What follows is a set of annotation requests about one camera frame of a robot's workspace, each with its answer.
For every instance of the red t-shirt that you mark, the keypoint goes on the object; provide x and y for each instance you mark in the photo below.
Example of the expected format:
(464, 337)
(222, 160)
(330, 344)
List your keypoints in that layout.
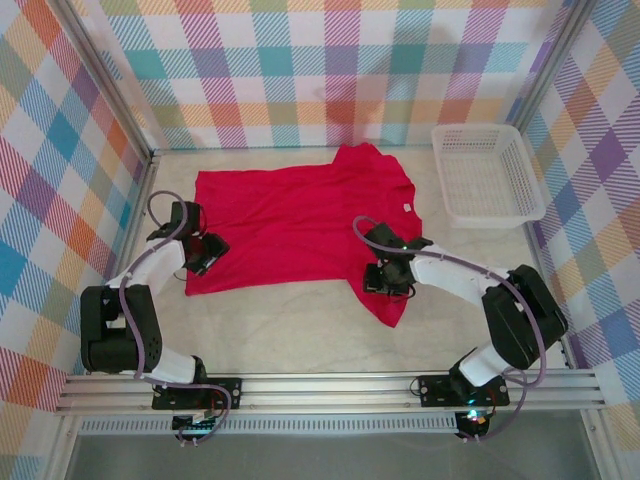
(300, 225)

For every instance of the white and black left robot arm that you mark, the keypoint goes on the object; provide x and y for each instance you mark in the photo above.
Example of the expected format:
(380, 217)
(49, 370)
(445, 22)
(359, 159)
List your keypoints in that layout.
(115, 350)

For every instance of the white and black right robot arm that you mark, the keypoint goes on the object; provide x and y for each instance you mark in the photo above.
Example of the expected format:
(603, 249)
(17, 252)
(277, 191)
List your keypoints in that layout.
(525, 320)

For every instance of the white plastic basket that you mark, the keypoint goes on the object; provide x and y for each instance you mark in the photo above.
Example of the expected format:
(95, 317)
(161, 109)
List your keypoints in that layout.
(487, 175)

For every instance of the aluminium mounting beam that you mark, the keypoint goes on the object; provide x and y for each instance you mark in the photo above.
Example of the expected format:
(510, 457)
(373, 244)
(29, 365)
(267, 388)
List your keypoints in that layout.
(325, 390)

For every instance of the aluminium rail under checked wall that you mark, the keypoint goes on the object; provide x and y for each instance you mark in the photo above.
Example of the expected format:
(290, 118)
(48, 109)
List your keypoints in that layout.
(250, 149)

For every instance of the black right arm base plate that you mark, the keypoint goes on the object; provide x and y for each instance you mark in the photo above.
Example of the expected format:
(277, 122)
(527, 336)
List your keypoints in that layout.
(432, 395)

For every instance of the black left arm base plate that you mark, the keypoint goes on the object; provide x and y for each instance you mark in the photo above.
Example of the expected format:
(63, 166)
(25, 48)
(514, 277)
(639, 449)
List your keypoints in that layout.
(162, 400)

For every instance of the aluminium frame post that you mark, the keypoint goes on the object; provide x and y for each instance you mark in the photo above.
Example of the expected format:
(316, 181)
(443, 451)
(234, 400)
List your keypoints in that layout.
(107, 85)
(550, 65)

